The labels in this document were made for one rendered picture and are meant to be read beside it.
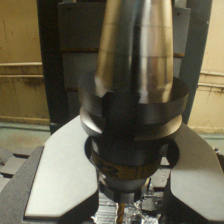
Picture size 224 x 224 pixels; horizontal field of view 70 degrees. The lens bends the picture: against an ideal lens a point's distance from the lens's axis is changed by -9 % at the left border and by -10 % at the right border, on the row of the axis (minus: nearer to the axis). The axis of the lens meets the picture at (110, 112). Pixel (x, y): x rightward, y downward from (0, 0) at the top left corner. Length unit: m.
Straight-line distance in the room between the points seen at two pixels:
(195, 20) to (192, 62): 0.17
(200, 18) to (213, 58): 0.50
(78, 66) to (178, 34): 0.40
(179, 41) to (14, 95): 1.14
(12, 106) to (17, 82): 0.21
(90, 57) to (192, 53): 0.41
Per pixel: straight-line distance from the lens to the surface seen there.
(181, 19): 0.70
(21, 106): 1.41
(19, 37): 1.25
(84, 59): 0.71
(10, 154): 1.12
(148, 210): 0.41
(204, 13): 0.79
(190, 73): 0.80
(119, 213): 0.19
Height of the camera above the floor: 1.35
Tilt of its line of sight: 29 degrees down
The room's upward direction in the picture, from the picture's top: 2 degrees clockwise
